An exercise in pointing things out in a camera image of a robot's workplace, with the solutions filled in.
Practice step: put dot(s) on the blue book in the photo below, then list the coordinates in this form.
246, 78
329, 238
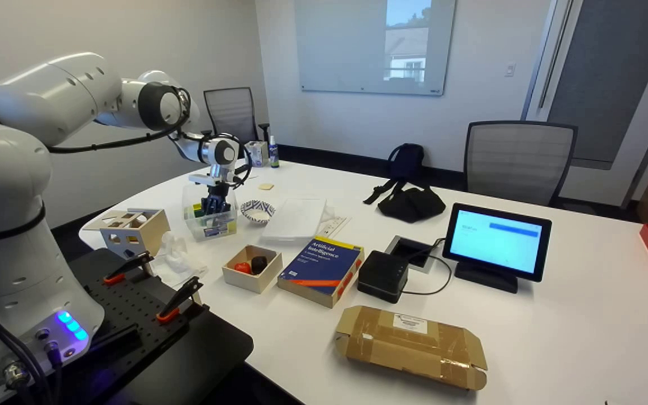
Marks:
320, 268

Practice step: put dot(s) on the brown cardboard box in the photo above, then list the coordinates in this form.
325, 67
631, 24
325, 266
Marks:
406, 346

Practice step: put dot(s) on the white paper sheet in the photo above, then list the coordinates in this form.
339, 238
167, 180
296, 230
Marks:
294, 217

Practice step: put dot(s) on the crumpled white plastic wrap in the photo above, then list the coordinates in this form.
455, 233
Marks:
176, 254

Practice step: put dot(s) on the black round toy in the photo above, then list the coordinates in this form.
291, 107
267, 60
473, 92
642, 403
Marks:
259, 262

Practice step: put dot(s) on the red round toy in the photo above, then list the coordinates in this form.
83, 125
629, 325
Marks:
243, 266

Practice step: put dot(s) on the grey mesh office chair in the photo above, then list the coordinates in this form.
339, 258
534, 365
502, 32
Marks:
519, 161

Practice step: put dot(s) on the green toy block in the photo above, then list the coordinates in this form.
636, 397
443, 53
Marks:
198, 209

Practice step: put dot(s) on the white printed sheet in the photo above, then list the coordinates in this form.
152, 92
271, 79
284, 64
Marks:
333, 223

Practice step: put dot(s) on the small dark spray bottle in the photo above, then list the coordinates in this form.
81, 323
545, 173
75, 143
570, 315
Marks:
273, 151

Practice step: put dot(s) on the black cube device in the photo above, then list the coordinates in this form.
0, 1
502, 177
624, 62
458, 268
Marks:
381, 275

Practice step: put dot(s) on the clear plastic lunch box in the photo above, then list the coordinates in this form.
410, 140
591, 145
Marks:
224, 225

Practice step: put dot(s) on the wooden shape sorter box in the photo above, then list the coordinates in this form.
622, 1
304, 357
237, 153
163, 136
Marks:
136, 233

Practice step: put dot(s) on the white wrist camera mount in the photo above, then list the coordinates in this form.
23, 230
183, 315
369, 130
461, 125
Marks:
206, 179

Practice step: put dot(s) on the black clamp with orange tips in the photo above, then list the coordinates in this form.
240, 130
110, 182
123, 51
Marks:
126, 268
181, 299

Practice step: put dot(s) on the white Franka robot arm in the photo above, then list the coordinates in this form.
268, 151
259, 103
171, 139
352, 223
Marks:
16, 225

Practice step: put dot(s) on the white tissue box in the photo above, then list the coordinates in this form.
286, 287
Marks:
258, 153

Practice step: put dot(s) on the wall whiteboard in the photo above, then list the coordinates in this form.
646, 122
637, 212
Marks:
354, 45

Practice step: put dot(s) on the small wooden box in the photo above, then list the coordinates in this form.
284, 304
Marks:
243, 280

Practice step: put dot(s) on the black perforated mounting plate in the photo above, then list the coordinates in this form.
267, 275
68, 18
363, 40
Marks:
167, 352

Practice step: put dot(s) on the black bag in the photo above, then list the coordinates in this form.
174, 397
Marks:
410, 198

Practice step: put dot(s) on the black mesh chair with armrests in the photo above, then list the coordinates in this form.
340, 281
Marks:
230, 113

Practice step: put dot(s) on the black tablet with stand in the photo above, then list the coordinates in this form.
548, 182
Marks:
495, 242

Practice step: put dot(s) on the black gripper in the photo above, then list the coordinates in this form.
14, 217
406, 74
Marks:
218, 189

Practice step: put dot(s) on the yellow sticky note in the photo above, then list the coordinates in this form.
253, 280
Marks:
267, 186

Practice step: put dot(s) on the blue patterned bowl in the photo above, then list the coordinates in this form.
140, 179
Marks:
258, 212

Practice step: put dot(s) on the black table socket box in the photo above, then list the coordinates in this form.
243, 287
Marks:
413, 251

